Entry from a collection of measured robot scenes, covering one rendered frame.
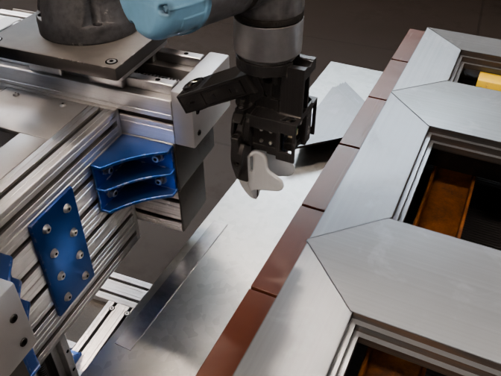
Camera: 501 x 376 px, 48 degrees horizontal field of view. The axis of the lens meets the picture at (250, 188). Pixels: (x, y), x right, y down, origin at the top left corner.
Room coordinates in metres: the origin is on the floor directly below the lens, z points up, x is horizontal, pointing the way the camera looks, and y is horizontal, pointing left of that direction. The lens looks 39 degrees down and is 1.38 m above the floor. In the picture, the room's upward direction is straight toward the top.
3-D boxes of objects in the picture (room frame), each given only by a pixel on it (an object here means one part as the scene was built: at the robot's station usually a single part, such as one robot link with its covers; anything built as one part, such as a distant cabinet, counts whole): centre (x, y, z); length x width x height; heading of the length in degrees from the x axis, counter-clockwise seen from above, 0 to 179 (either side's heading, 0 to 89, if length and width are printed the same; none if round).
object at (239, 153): (0.56, 0.01, 0.98); 0.05 x 0.02 x 0.09; 155
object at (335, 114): (1.09, -0.21, 0.70); 0.39 x 0.12 x 0.04; 155
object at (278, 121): (0.57, -0.03, 1.04); 0.09 x 0.08 x 0.12; 65
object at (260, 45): (0.58, -0.02, 1.12); 0.08 x 0.08 x 0.05
